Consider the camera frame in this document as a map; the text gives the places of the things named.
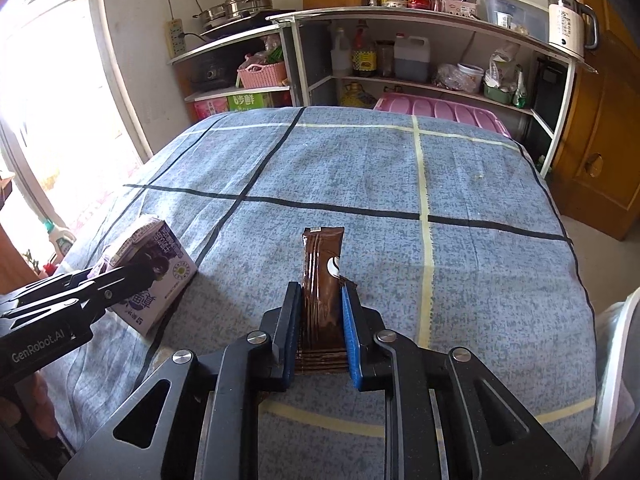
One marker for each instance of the white detergent bottle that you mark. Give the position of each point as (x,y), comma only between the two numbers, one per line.
(61,242)

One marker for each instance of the low white shelf unit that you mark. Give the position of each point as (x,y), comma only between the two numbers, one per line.
(225,50)

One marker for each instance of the purple milk carton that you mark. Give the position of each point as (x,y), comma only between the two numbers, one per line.
(160,255)

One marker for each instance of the white jerrycan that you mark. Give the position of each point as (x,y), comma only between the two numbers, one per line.
(412,60)

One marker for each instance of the white electric kettle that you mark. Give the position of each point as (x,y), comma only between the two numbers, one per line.
(567,22)

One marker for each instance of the crumpled clear plastic bag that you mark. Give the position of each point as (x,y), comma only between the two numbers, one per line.
(447,79)

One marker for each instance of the black induction cooker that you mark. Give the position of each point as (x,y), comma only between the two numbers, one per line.
(250,25)

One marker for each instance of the blue checked tablecloth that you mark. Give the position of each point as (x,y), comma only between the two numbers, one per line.
(375,185)

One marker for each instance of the white power strip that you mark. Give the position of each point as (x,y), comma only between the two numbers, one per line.
(175,39)

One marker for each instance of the glass jar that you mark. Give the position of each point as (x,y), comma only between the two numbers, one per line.
(385,60)

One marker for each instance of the steel steamer pot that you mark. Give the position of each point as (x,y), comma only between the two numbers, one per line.
(240,7)

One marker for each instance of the pink carton box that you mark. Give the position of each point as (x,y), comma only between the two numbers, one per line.
(210,109)

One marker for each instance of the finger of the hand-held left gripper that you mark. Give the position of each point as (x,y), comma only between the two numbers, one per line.
(125,280)
(65,282)

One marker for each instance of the pink storage box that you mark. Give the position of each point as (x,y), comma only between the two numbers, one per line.
(435,110)

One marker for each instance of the yellow cooking oil bottle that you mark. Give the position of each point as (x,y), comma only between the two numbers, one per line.
(356,96)

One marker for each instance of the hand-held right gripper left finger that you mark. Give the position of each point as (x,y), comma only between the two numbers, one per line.
(292,340)

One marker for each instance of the black appliance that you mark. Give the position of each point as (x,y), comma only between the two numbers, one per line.
(549,90)

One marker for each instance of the pink woven basket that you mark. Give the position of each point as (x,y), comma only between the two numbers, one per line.
(262,76)

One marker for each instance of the white lidded tub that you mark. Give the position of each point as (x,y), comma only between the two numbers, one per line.
(471,77)

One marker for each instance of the white plastic bottle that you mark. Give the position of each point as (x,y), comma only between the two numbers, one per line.
(341,57)

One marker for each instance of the brown snack packet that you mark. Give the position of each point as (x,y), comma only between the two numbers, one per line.
(320,280)

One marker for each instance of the green carton box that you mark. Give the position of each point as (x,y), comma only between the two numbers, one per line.
(250,101)

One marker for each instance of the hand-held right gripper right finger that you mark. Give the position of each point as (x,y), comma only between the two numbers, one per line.
(352,345)

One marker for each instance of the curved grey shelf unit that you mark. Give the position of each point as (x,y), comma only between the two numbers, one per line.
(450,25)

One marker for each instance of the wooden door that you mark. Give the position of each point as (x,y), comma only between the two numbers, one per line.
(600,135)

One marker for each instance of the green basket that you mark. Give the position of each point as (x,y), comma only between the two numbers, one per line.
(497,95)

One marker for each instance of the person's left hand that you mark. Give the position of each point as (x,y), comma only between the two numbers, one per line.
(35,405)

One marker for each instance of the soy sauce bottle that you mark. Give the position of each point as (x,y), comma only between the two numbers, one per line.
(364,55)

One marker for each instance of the white plastic bag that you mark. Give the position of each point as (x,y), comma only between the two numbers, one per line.
(505,62)

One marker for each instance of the clear lidded storage box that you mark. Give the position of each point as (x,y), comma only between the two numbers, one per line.
(515,15)

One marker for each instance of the pink knife holder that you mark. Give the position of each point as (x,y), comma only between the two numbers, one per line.
(459,9)

